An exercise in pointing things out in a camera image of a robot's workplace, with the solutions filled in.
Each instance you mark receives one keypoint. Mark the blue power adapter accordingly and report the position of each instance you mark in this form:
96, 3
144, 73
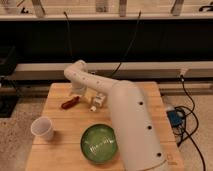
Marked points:
174, 118

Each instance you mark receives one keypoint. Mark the green ceramic bowl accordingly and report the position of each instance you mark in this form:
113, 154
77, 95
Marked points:
98, 144

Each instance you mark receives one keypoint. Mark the small white bottle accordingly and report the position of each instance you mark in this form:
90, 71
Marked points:
97, 101

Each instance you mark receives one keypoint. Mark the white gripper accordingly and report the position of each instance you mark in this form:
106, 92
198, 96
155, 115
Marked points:
78, 89

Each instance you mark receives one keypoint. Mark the red pepper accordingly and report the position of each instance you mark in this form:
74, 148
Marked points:
70, 103

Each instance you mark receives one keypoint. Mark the white paper cup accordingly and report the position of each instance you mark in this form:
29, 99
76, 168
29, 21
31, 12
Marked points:
42, 127

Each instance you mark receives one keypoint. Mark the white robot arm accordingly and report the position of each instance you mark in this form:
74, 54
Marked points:
137, 140

